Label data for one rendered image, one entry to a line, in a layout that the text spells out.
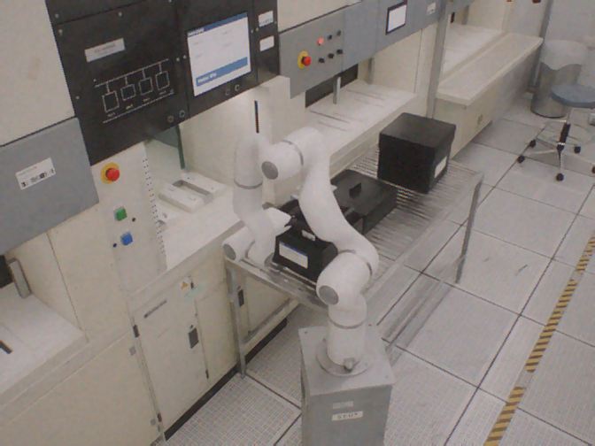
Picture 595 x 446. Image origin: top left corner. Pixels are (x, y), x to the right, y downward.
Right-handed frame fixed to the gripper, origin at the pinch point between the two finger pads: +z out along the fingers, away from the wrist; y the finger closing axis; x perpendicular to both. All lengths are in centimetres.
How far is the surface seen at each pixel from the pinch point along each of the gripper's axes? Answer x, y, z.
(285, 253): -22.8, -3.5, 0.4
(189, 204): -17, -51, -6
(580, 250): -106, 76, 196
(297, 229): -12.1, -0.7, 4.2
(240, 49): 50, -30, 10
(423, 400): -106, 51, 34
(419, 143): -5, 8, 83
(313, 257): -17.6, 10.3, 0.6
